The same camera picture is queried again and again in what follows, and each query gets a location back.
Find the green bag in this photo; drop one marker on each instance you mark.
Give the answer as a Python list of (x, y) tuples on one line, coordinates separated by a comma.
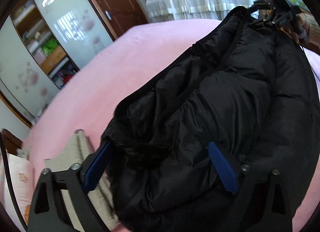
[(50, 46)]

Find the bed with pink blanket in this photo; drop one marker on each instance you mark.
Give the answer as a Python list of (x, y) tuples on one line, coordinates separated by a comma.
[(112, 71)]

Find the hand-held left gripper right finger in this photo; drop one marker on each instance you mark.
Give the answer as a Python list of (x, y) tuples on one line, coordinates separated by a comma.
[(223, 169)]

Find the beige folded sweater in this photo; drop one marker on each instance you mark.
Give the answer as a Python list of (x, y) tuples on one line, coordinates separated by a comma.
[(72, 149)]

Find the person's right hand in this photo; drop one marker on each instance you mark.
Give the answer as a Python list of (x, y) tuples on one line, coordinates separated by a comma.
[(292, 36)]

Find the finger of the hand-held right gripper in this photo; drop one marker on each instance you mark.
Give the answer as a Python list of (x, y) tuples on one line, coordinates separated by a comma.
[(260, 6), (265, 23)]

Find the wooden wardrobe drawer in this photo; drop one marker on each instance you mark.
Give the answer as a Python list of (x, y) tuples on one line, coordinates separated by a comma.
[(55, 58)]

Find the black puffer jacket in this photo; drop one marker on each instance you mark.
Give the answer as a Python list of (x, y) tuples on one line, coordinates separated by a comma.
[(212, 96)]

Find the grey small cloth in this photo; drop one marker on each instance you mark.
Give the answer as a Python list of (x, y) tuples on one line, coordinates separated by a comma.
[(23, 152)]

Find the sliding door wardrobe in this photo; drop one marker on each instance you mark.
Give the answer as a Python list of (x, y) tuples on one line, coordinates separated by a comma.
[(30, 46)]

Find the wooden headboard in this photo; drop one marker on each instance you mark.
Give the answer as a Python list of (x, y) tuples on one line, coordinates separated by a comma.
[(11, 140)]

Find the white pink pillow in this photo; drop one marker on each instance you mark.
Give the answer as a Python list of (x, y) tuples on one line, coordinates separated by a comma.
[(17, 179)]

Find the brown wooden door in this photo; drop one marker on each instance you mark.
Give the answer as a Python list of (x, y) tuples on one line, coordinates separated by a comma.
[(117, 4)]

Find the pink storage box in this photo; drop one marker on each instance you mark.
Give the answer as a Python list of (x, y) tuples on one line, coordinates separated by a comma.
[(38, 55)]

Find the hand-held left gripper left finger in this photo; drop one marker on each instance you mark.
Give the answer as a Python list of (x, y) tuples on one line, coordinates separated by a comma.
[(96, 169)]

